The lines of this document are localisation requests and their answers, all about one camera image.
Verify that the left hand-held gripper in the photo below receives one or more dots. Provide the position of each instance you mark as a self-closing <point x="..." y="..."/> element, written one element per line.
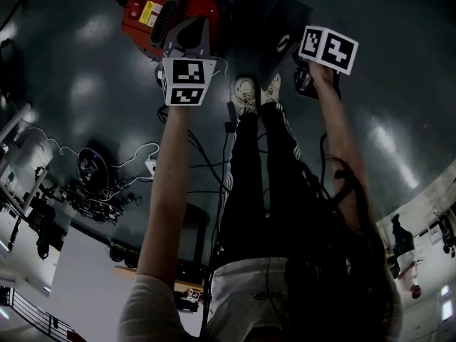
<point x="185" y="80"/>

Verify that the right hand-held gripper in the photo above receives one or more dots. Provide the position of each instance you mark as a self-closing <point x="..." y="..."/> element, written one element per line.
<point x="335" y="50"/>

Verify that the red and blue vacuum cleaner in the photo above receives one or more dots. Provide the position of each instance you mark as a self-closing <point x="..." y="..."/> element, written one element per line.
<point x="137" y="23"/>

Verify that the dark panel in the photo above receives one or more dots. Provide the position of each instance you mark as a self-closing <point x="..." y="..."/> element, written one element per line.
<point x="263" y="30"/>

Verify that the person's left forearm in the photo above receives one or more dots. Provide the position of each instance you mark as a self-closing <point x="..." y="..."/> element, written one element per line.
<point x="167" y="191"/>

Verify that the person's right forearm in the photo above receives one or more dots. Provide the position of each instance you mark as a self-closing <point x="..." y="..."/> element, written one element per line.
<point x="342" y="137"/>

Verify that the person's right white shoe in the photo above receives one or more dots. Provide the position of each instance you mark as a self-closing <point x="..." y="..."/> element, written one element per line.
<point x="270" y="88"/>

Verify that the person's white shoe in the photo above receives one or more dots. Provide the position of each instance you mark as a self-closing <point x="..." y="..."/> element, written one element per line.
<point x="245" y="94"/>
<point x="270" y="88"/>

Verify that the person's left white shoe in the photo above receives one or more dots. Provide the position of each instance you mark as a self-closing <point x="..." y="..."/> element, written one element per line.
<point x="245" y="94"/>

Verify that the white power strip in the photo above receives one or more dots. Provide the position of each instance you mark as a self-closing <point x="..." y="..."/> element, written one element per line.
<point x="151" y="167"/>

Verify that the black round device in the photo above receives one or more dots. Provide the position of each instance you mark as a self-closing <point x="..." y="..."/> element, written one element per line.
<point x="90" y="166"/>

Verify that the person's black trousers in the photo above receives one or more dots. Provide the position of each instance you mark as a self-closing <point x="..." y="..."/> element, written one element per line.
<point x="249" y="191"/>

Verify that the grey desk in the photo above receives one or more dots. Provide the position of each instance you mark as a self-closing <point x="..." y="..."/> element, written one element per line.
<point x="14" y="169"/>

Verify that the white table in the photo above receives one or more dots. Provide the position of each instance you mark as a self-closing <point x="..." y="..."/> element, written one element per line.
<point x="89" y="269"/>

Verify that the spare hand-held gripper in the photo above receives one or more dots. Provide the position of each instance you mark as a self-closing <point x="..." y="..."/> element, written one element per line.
<point x="190" y="298"/>

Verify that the person's white shirt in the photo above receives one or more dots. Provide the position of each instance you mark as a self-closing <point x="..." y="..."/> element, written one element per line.
<point x="242" y="298"/>

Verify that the black railing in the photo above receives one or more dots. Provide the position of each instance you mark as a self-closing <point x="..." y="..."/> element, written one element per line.
<point x="32" y="315"/>

